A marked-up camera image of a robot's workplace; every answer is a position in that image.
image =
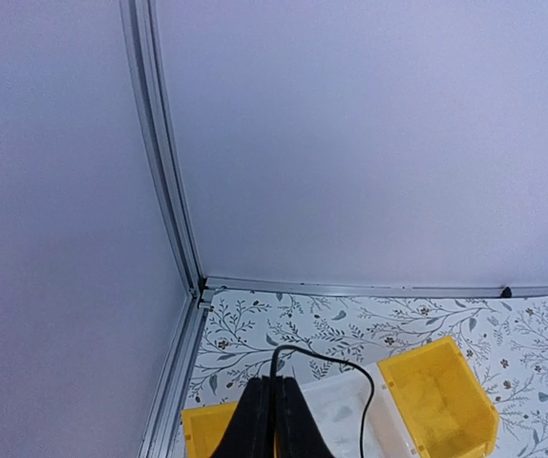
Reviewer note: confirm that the left yellow plastic bin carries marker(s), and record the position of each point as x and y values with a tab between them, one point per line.
203	428

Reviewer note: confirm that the right yellow plastic bin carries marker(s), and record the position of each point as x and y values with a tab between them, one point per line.
443	406

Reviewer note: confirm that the left aluminium corner post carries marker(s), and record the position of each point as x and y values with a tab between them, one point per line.
142	42

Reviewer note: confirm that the floral table cloth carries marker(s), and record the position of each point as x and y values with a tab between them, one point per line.
505	342

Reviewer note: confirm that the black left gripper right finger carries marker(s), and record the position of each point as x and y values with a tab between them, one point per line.
294	432

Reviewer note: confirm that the white translucent plastic bin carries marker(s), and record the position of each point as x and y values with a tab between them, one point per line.
352	424

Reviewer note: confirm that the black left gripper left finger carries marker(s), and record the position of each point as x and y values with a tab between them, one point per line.
248	432

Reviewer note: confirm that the yellow plastic bin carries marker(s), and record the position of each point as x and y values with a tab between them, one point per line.
443	406
203	428

